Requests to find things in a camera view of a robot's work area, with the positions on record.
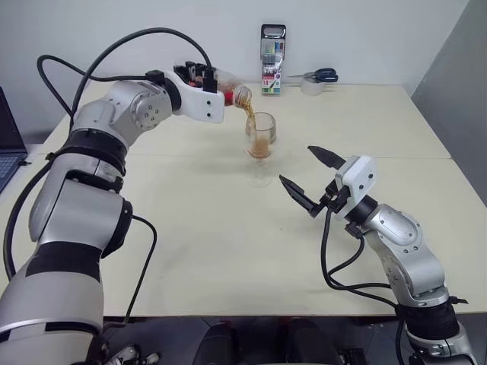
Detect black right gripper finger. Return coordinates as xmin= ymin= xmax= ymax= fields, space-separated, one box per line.
xmin=307 ymin=145 xmax=347 ymax=170
xmin=279 ymin=174 xmax=320 ymax=214

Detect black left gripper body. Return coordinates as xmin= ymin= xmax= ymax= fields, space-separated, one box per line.
xmin=173 ymin=60 xmax=206 ymax=87

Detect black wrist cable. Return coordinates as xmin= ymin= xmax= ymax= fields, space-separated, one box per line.
xmin=320 ymin=208 xmax=410 ymax=365
xmin=37 ymin=27 xmax=218 ymax=126

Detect clear drink bottle red label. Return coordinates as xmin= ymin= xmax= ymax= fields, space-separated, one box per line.
xmin=215 ymin=70 xmax=254 ymax=111

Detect marker pen pack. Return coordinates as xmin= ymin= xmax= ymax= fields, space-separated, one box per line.
xmin=260 ymin=24 xmax=288 ymax=97

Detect blue handled scissors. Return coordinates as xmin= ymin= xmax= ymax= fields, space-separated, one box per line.
xmin=285 ymin=68 xmax=339 ymax=84

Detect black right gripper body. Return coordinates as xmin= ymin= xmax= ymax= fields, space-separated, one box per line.
xmin=310 ymin=178 xmax=353 ymax=221

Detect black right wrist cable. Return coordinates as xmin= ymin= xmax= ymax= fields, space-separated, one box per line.
xmin=320 ymin=208 xmax=410 ymax=365

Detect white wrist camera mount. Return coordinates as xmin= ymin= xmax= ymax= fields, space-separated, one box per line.
xmin=163 ymin=70 xmax=226 ymax=125
xmin=334 ymin=154 xmax=379 ymax=214

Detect dark laptop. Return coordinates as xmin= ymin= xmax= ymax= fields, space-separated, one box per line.
xmin=0 ymin=86 xmax=30 ymax=193

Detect clear tape roll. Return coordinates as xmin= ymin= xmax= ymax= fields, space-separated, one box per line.
xmin=300 ymin=78 xmax=326 ymax=97

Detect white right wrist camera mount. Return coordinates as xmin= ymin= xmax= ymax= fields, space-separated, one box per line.
xmin=334 ymin=154 xmax=379 ymax=214

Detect clear wine glass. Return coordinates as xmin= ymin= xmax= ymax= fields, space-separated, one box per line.
xmin=243 ymin=111 xmax=278 ymax=188

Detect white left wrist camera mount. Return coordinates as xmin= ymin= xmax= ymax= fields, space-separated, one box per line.
xmin=163 ymin=70 xmax=226 ymax=125

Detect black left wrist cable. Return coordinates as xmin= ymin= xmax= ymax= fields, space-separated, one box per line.
xmin=37 ymin=27 xmax=218 ymax=126

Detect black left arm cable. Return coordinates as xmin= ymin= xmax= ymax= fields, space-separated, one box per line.
xmin=100 ymin=214 xmax=158 ymax=332
xmin=2 ymin=151 xmax=58 ymax=284

